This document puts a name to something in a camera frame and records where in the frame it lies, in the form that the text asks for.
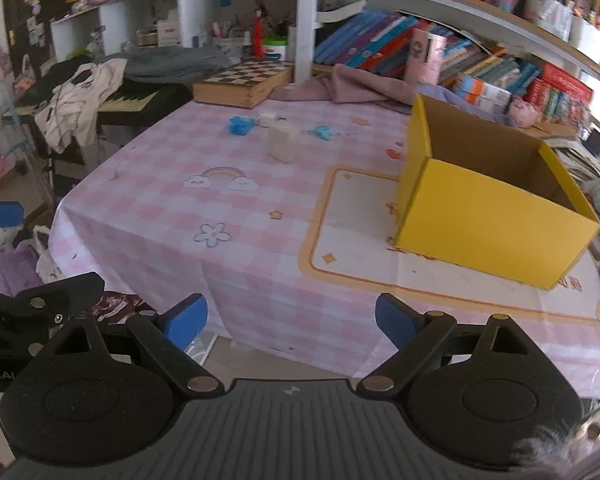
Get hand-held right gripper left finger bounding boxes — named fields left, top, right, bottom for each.
left=41, top=293, right=226, bottom=401

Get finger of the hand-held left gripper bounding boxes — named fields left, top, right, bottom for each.
left=0, top=272, right=105, bottom=335
left=0, top=201, right=25, bottom=229

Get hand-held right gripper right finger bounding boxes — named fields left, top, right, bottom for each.
left=356, top=293, right=527, bottom=401

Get yellow cardboard box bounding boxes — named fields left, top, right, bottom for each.
left=390, top=92, right=600, bottom=291

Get purple bag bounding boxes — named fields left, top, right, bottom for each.
left=0, top=244, right=44, bottom=297

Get pink checked tablecloth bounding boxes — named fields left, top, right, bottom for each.
left=47, top=72, right=600, bottom=402

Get beige garment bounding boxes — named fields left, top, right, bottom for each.
left=33, top=57, right=129, bottom=154

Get electric keyboard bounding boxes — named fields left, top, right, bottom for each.
left=13, top=83, right=191, bottom=129

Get fuzzy grey sleeve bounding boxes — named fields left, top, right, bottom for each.
left=514, top=399, right=600, bottom=480

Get pink cloth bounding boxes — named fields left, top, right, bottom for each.
left=269, top=63, right=416, bottom=111

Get wooden chessboard box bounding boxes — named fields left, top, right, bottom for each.
left=191, top=59, right=296, bottom=110

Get orange and white boxes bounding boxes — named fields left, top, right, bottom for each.
left=452, top=73, right=513, bottom=114

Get pink plush pig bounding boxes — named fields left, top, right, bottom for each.
left=507, top=97, right=544, bottom=128

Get pile of papers and booklets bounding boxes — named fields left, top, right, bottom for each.
left=549, top=132, right=600, bottom=262

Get tall pink device box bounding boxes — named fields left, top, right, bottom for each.
left=404, top=28, right=449, bottom=85

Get row of colourful books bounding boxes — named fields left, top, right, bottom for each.
left=313, top=7, right=541, bottom=96

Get row of red books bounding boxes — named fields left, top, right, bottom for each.
left=524, top=63, right=594, bottom=121

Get green lid jar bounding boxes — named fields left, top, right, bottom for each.
left=262, top=35, right=289, bottom=62

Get red bottle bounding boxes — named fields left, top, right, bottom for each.
left=252, top=9, right=265, bottom=60

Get white bookshelf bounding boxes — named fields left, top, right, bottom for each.
left=49, top=0, right=600, bottom=96

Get white storage box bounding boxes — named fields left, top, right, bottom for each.
left=567, top=2, right=600, bottom=59

